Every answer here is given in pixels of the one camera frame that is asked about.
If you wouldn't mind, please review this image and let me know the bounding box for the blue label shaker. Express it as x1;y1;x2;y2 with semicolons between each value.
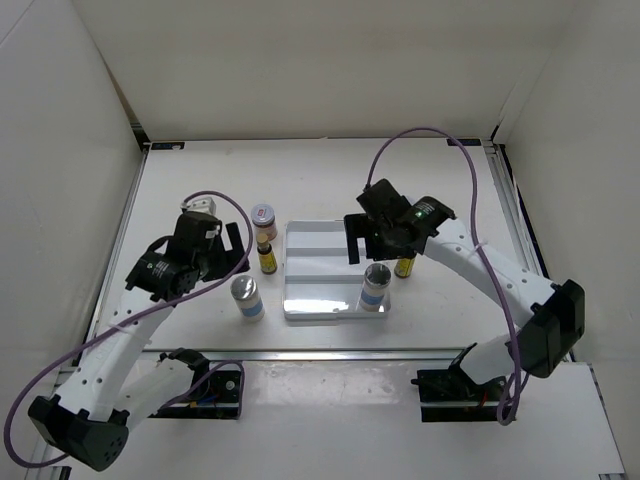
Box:
230;275;265;322
359;263;391;312

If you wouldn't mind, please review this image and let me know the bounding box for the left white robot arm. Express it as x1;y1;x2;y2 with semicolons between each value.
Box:
28;210;249;472

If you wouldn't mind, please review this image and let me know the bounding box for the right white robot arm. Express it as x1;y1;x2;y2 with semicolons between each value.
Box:
343;179;585;400

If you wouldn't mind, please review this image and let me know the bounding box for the left yellow label bottle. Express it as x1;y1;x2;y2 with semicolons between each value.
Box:
256;233;277;274

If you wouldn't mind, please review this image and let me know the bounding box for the yellow label bottle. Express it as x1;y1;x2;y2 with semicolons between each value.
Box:
256;233;277;274
394;257;416;279

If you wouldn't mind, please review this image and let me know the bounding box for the right yellow label bottle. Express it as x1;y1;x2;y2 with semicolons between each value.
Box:
394;257;416;279

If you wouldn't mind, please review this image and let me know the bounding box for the white divided tray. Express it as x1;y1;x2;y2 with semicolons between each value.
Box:
283;220;391;324

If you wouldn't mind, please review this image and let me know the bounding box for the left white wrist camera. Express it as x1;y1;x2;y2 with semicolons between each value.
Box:
180;196;216;216

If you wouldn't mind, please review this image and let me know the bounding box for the aluminium left rail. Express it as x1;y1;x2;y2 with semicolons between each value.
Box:
37;119;151;474

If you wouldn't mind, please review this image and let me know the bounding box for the aluminium front rail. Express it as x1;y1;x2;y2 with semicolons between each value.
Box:
134;348;539;363

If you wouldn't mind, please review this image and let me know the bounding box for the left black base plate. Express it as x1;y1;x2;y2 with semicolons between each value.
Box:
151;360;246;421

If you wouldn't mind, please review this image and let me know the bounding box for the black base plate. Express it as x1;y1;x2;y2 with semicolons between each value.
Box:
411;369;506;423
151;360;246;421

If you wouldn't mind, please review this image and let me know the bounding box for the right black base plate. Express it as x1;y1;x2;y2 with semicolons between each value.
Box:
411;369;506;423

